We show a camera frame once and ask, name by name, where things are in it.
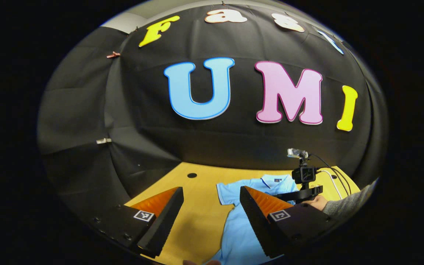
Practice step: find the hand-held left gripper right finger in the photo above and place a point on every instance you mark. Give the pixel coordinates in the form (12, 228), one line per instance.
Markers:
(256, 221)

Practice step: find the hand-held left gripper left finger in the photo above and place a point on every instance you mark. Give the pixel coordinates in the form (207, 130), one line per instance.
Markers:
(166, 221)

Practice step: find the light blue T-shirt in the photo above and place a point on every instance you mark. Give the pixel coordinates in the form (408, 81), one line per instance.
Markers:
(237, 235)

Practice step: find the silver backdrop clip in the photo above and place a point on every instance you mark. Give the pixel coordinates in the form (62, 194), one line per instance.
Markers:
(103, 140)

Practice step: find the copper backdrop clip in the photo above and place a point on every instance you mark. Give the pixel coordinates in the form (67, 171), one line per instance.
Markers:
(113, 55)

